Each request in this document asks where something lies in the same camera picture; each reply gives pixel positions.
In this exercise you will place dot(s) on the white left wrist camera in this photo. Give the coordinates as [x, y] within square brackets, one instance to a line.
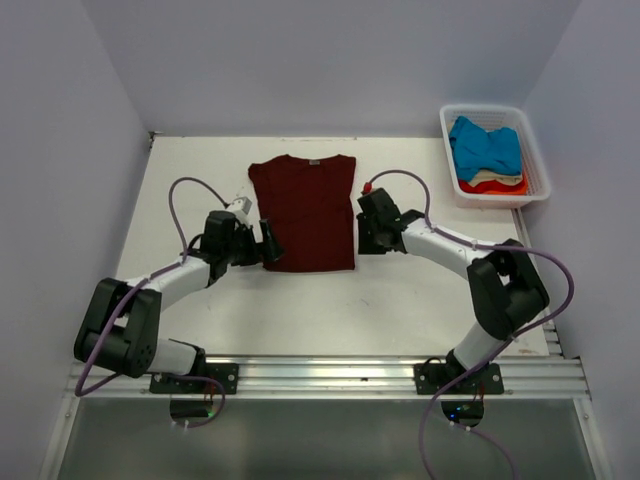
[240, 208]

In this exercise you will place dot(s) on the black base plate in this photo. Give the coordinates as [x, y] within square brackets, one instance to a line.
[457, 382]
[207, 378]

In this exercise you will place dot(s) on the dark red t shirt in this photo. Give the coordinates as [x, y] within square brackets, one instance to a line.
[310, 211]

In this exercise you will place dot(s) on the white plastic basket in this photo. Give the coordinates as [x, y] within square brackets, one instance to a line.
[493, 117]

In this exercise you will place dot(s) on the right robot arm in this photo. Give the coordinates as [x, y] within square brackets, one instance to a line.
[505, 288]

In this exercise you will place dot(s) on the orange red t shirt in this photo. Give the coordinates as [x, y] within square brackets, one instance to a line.
[494, 187]

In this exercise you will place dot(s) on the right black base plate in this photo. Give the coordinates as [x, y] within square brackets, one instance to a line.
[457, 382]

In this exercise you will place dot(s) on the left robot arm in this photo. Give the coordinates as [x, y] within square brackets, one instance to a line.
[120, 330]

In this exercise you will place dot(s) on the cream t shirt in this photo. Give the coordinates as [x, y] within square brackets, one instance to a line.
[485, 175]

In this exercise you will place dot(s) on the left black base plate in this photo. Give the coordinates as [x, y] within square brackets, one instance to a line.
[207, 378]

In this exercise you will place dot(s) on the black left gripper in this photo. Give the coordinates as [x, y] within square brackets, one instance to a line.
[271, 248]

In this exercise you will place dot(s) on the aluminium mounting rail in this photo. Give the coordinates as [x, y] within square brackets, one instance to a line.
[393, 378]

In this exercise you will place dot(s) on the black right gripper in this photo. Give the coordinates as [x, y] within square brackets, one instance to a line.
[365, 247]

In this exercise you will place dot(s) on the blue t shirt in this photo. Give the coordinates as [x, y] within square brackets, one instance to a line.
[474, 148]

